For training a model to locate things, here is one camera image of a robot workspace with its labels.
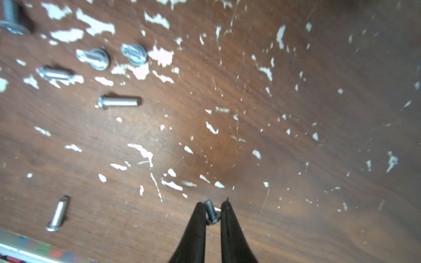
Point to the silver screw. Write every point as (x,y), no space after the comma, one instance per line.
(50,74)
(136,54)
(106,101)
(213,215)
(97,58)

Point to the silver screw on table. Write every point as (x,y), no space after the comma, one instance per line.
(136,54)
(97,58)
(50,74)
(106,101)

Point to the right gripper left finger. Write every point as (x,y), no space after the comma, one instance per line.
(191,248)

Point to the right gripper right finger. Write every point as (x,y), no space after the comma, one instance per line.
(234,247)

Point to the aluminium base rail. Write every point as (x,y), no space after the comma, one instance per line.
(30,251)

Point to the lone screw near rail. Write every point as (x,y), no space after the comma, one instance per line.
(59,214)

